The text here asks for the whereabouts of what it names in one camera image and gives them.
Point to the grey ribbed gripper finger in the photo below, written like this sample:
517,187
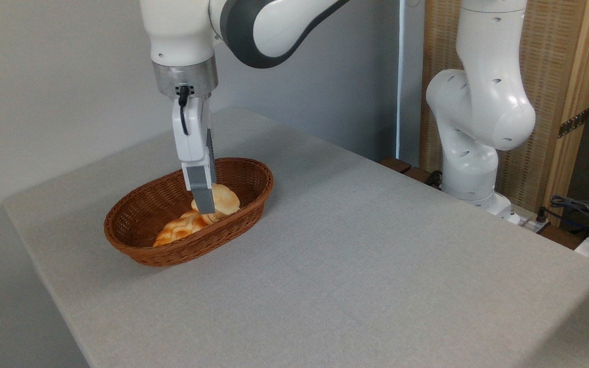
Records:
201,189

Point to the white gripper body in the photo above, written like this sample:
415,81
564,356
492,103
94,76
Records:
195,138

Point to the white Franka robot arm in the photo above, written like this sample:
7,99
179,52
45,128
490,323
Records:
182,30

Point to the round bread roll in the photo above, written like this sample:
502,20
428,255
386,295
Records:
227,199

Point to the braided bread loaf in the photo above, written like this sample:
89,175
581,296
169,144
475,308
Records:
179,227

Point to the brown wicker basket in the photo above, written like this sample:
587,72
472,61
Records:
136,214

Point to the wooden woven screen panel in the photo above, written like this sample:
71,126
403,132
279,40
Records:
555,61

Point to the white vertical partition post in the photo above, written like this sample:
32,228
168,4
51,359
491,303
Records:
402,76

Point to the black metal hinge bracket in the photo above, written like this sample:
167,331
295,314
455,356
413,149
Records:
573,123

